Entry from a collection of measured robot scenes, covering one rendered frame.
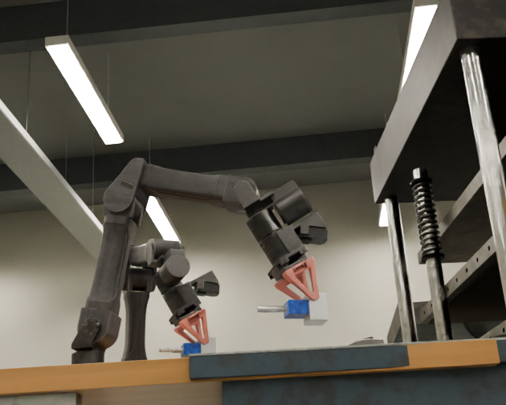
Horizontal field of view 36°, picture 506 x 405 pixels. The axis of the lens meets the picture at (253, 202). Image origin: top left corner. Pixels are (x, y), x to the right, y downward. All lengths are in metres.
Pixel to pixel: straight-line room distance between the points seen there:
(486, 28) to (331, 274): 7.14
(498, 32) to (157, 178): 1.22
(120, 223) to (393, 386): 0.65
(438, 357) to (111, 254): 0.68
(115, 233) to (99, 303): 0.15
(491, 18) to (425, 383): 1.42
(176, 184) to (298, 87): 6.01
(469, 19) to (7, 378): 1.69
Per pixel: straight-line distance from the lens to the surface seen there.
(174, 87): 7.47
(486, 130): 2.33
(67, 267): 9.94
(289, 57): 7.11
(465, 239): 3.12
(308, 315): 1.52
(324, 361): 1.25
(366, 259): 9.46
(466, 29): 2.43
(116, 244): 1.60
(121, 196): 1.62
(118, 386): 1.26
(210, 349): 1.88
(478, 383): 1.32
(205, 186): 1.60
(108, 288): 1.58
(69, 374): 1.28
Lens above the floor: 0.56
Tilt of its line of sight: 22 degrees up
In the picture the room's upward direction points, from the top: 4 degrees counter-clockwise
